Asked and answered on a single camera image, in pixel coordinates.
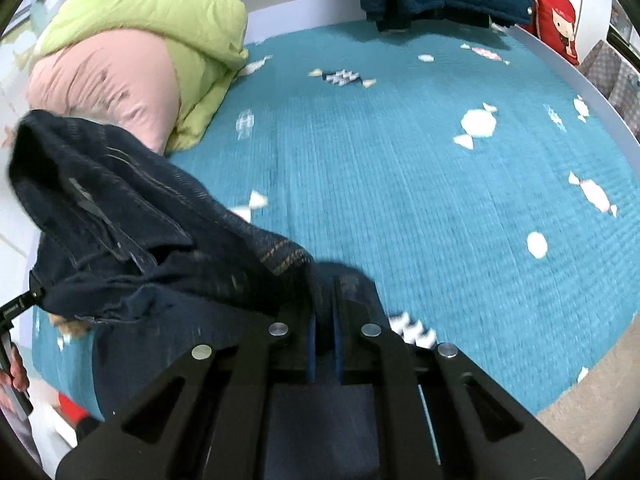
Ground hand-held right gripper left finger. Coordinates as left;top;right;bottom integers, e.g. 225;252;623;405
55;309;318;480

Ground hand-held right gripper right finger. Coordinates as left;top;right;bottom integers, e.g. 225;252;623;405
332;275;586;480

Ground dark denim jacket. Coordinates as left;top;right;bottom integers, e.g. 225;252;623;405
7;110;431;480

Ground person's left hand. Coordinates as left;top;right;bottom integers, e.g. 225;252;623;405
0;342;31;411

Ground tan pants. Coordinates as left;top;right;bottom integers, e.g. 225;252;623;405
47;312;93;342

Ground red cloth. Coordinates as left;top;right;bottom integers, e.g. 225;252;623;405
59;394;97;426

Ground pink and green duvet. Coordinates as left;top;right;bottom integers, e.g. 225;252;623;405
27;0;249;156

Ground grey printed cloth cover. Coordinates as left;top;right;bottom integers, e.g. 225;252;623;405
580;40;640;136

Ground red cartoon cushion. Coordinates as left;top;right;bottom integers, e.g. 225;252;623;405
530;0;583;66

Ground white bed side rail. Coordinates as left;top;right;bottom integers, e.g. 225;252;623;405
492;22;640;143

